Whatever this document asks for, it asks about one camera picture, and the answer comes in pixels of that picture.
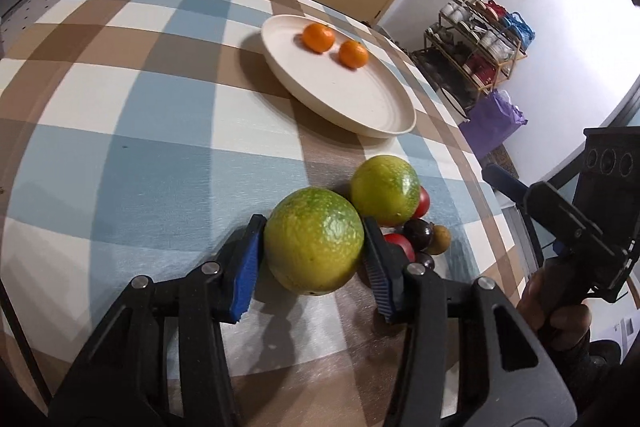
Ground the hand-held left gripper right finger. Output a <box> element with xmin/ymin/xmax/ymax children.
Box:
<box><xmin>362</xmin><ymin>216</ymin><xmax>578</xmax><ymax>427</ymax></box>

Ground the blue bag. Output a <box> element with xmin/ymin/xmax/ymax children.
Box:
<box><xmin>501</xmin><ymin>12</ymin><xmax>536</xmax><ymax>52</ymax></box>

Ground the cream round plate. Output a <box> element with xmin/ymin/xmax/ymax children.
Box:
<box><xmin>260</xmin><ymin>14</ymin><xmax>417</xmax><ymax>138</ymax></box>

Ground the yellow-green orange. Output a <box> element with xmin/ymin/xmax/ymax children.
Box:
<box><xmin>350</xmin><ymin>155</ymin><xmax>421</xmax><ymax>228</ymax></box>

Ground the orange tangerine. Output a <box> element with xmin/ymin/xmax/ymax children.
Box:
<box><xmin>301</xmin><ymin>22</ymin><xmax>336</xmax><ymax>54</ymax></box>
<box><xmin>338</xmin><ymin>39</ymin><xmax>370</xmax><ymax>69</ymax></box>

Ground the brown round fruit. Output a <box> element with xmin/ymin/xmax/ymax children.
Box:
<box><xmin>427</xmin><ymin>224</ymin><xmax>452</xmax><ymax>256</ymax></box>

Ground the checkered tablecloth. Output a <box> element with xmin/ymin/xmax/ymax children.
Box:
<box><xmin>0</xmin><ymin>0</ymin><xmax>531</xmax><ymax>427</ymax></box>

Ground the large green orange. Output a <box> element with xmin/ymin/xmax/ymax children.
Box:
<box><xmin>263</xmin><ymin>187</ymin><xmax>365</xmax><ymax>295</ymax></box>

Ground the red tomato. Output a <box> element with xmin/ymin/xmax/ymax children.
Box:
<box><xmin>400</xmin><ymin>186</ymin><xmax>432</xmax><ymax>225</ymax></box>
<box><xmin>382</xmin><ymin>233</ymin><xmax>416</xmax><ymax>260</ymax></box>

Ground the white dotted floor mat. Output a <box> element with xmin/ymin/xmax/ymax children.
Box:
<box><xmin>0</xmin><ymin>0</ymin><xmax>91</xmax><ymax>42</ymax></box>

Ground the patterned doormat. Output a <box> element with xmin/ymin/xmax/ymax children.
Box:
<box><xmin>492</xmin><ymin>147</ymin><xmax>521</xmax><ymax>180</ymax></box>

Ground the shoe rack with shoes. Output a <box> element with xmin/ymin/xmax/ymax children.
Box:
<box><xmin>424</xmin><ymin>0</ymin><xmax>536</xmax><ymax>108</ymax></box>

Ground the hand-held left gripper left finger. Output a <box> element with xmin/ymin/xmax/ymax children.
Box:
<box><xmin>47</xmin><ymin>214</ymin><xmax>268</xmax><ymax>427</ymax></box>

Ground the person's right hand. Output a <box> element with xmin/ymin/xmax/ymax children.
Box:
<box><xmin>516</xmin><ymin>267</ymin><xmax>593</xmax><ymax>350</ymax></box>

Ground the purple bag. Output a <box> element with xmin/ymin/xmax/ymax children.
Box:
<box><xmin>459</xmin><ymin>89</ymin><xmax>528</xmax><ymax>160</ymax></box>

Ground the dark purple plum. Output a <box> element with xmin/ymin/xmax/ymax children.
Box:
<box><xmin>402</xmin><ymin>218</ymin><xmax>434</xmax><ymax>253</ymax></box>

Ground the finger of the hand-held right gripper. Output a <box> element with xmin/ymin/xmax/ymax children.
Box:
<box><xmin>482</xmin><ymin>164</ymin><xmax>632</xmax><ymax>304</ymax></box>

